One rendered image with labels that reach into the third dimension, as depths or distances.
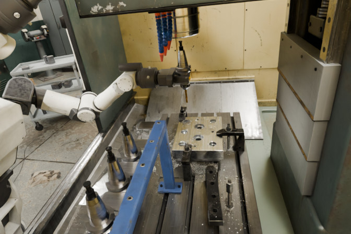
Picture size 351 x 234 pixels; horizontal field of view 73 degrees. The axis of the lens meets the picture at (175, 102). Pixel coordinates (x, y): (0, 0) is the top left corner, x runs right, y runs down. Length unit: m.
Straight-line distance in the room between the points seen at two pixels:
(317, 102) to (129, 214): 0.60
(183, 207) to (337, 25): 0.77
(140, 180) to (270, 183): 0.97
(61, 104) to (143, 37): 1.09
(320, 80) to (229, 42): 1.27
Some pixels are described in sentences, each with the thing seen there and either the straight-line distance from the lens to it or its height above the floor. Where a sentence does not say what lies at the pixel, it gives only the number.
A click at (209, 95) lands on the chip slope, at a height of 0.80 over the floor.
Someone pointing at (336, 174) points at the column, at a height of 1.11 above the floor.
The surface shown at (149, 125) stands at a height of 1.22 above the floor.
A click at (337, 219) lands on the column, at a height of 0.94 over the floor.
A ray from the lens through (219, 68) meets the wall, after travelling 2.03.
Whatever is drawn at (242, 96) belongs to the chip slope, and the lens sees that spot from 1.98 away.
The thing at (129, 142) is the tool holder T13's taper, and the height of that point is 1.27.
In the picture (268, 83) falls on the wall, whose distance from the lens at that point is 2.13.
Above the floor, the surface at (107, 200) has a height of 1.22.
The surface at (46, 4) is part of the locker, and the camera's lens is 6.13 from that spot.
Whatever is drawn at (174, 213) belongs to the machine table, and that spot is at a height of 0.90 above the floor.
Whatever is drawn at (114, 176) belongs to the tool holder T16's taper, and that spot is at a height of 1.25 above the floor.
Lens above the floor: 1.66
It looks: 27 degrees down
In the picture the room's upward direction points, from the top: 7 degrees counter-clockwise
